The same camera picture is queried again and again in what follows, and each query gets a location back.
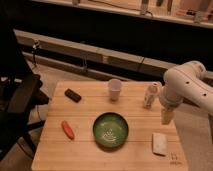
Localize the white plastic bottle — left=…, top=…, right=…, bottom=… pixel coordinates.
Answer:
left=143, top=82, right=159, bottom=109

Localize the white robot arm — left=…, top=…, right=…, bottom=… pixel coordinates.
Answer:
left=159, top=61, right=213, bottom=125

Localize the beige sponge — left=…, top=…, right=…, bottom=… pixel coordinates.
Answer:
left=152, top=133, right=167, bottom=156

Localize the green ceramic bowl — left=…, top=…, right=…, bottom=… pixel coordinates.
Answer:
left=93, top=112, right=129, bottom=149

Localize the white paper cup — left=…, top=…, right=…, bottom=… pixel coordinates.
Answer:
left=108, top=79, right=122, bottom=101

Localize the black rectangular block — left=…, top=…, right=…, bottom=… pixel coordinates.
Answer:
left=64, top=89, right=81, bottom=103

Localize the orange carrot toy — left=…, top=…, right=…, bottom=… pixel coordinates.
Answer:
left=61, top=121, right=75, bottom=140

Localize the black chair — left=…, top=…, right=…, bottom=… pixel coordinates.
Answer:
left=0, top=19, right=49, bottom=161

